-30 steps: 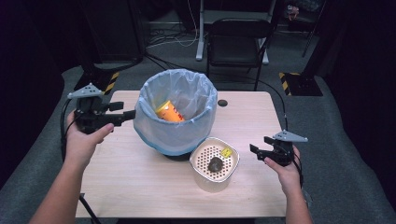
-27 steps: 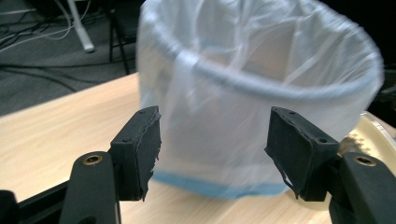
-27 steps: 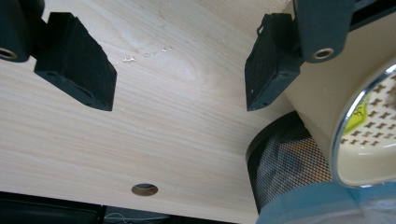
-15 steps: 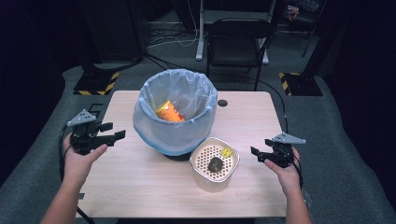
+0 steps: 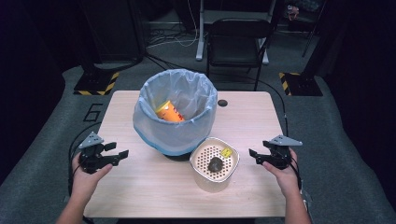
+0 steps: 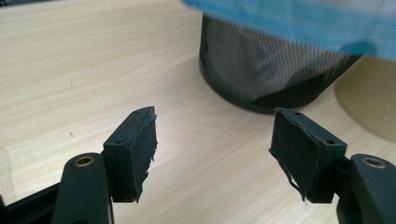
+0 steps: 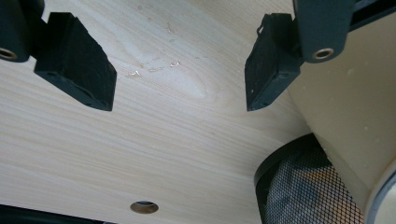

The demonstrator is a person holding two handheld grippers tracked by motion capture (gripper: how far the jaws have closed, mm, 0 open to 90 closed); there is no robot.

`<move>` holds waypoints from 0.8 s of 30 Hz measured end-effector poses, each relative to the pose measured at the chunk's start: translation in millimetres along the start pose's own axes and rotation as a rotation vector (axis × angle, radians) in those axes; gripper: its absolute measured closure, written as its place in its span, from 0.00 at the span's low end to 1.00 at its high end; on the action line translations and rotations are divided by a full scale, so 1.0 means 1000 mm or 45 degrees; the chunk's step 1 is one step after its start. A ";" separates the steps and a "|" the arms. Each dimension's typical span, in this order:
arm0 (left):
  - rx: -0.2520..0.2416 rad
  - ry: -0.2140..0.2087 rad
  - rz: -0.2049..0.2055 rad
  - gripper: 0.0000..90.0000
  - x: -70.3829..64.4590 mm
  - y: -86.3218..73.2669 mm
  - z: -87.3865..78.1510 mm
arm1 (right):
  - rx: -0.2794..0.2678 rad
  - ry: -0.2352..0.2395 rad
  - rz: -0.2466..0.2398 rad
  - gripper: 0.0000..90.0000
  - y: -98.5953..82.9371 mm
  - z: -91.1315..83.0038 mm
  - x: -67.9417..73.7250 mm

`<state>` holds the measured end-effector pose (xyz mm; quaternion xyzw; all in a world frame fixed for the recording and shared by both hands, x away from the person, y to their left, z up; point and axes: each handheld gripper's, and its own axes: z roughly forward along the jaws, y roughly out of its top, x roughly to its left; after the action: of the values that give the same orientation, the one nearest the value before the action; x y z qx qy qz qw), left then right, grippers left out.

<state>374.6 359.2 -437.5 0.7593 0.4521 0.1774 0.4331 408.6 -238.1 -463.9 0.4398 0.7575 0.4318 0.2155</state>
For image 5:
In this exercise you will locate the black folding chair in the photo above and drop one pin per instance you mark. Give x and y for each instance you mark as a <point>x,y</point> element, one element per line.
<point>236,46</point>

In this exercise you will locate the small yellow tag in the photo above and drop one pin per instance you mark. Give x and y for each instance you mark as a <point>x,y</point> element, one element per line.
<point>226,152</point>

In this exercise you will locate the black stand base hazard striped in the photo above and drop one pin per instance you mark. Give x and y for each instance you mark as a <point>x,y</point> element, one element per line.
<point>300,85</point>
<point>95,84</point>

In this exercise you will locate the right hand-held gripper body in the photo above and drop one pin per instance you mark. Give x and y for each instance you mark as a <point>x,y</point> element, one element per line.
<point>280,155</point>

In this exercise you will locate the dark brown lump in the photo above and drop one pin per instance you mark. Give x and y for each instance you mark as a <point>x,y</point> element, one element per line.
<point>214,165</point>

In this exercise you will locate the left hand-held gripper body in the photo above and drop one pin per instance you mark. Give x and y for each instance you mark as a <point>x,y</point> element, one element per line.
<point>91,155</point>

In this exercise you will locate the person's right hand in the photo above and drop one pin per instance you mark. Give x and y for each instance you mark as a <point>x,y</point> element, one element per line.
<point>283,177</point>

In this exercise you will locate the person's left hand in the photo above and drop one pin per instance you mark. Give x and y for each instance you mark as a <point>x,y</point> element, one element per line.
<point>84,183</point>

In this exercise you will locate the bin with blue liner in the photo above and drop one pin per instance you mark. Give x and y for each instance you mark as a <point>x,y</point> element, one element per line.
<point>174,137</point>

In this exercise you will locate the white metal desk frame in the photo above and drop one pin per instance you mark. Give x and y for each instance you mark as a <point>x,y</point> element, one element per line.
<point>200,37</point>

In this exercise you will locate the beige container with perforated insert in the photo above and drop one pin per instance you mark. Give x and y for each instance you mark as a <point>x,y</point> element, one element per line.
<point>211,180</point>

